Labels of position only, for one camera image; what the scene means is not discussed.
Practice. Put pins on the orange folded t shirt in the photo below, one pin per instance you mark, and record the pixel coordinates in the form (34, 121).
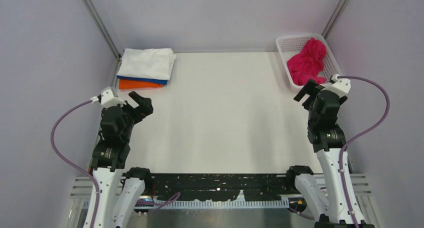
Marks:
(125, 84)

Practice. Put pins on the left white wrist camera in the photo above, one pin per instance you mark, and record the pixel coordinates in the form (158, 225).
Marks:
(107, 98)

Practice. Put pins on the aluminium frame rail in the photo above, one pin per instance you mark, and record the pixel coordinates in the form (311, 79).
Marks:
(146, 203)

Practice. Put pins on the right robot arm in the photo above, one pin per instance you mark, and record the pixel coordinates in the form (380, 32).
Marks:
(338, 206)

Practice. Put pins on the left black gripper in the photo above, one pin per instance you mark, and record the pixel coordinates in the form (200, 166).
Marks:
(144, 107)

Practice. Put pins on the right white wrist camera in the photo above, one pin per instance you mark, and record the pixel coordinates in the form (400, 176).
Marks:
(340, 86)

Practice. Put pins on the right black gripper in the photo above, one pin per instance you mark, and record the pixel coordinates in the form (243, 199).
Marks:
(312, 89)

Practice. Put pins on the white plastic basket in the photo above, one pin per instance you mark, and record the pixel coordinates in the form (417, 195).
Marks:
(291, 45)

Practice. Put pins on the pink t shirt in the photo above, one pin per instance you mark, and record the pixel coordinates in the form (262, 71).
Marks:
(307, 64)

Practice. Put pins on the blue folded t shirt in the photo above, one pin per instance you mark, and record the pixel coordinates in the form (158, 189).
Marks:
(156, 81)

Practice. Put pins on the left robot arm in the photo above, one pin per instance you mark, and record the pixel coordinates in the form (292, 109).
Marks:
(115, 191)

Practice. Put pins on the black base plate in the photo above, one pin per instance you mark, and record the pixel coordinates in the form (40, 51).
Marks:
(219, 187)

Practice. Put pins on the white folded t shirt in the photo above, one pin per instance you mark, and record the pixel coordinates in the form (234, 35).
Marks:
(153, 64)

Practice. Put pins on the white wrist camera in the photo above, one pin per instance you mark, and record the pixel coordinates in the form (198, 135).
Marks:
(107, 98)
(340, 86)

